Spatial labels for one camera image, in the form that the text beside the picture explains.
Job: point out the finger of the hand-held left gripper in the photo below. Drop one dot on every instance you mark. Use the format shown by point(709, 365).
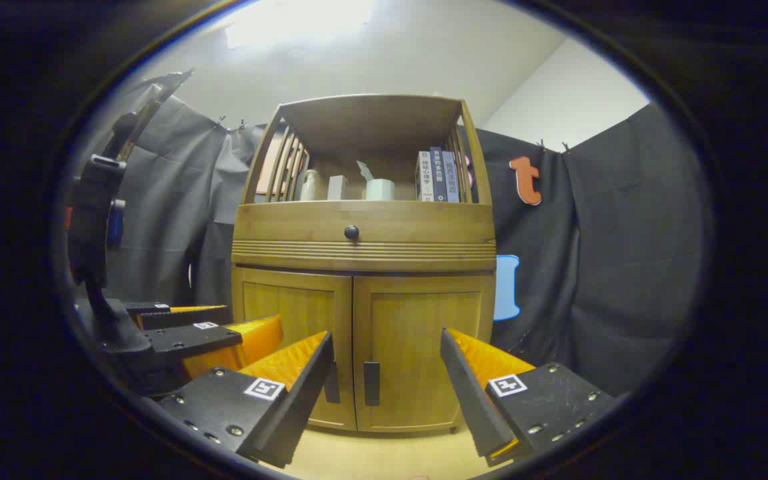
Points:
point(184, 318)
point(190, 338)

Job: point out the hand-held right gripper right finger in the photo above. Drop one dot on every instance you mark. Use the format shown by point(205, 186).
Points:
point(467, 400)

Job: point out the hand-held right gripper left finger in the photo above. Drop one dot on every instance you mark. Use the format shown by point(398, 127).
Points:
point(304, 406)

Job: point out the wooden shoe cabinet door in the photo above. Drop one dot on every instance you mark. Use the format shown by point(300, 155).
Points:
point(417, 333)
point(290, 306)

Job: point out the wooden double-door shoe cabinet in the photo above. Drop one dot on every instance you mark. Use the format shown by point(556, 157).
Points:
point(370, 123)

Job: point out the wooden cabinet drawer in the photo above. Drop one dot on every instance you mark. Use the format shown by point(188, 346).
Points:
point(424, 233)

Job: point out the black drawer knob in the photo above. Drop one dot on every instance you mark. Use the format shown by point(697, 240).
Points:
point(351, 232)

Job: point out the white bottle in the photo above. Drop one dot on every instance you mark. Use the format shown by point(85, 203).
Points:
point(309, 184)

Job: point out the small grey box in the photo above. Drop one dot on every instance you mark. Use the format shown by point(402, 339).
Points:
point(337, 188)

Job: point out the black backdrop cloth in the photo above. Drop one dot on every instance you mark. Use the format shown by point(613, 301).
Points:
point(624, 266)

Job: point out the light blue book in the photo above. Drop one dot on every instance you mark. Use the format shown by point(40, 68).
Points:
point(451, 176)

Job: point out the pale green cup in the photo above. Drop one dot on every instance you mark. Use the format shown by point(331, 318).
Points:
point(380, 189)

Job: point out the pale stick in cup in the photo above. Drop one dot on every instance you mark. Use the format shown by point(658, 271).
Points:
point(364, 170)

